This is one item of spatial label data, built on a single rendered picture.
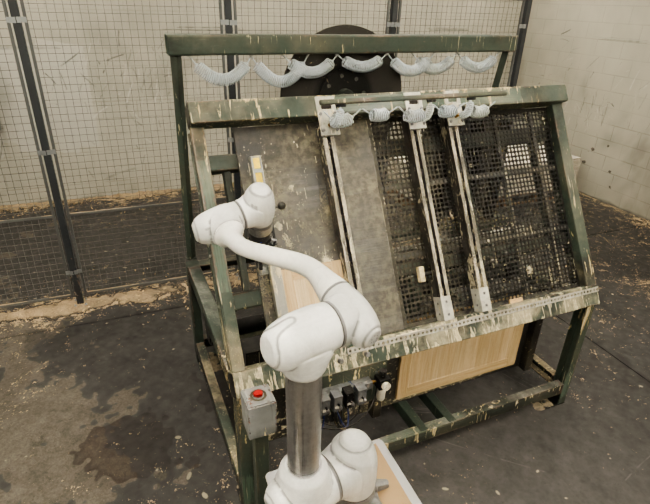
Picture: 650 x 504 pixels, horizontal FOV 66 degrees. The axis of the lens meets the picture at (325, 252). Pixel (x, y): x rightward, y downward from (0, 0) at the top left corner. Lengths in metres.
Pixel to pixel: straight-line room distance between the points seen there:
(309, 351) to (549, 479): 2.30
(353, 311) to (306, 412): 0.31
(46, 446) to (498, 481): 2.60
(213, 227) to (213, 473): 1.80
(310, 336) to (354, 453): 0.58
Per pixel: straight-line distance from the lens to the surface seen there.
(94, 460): 3.35
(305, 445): 1.52
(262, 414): 2.13
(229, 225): 1.61
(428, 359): 3.08
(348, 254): 2.42
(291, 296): 2.36
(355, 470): 1.73
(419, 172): 2.66
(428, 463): 3.19
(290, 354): 1.24
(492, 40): 3.60
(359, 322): 1.31
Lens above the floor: 2.37
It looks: 27 degrees down
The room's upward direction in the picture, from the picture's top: 2 degrees clockwise
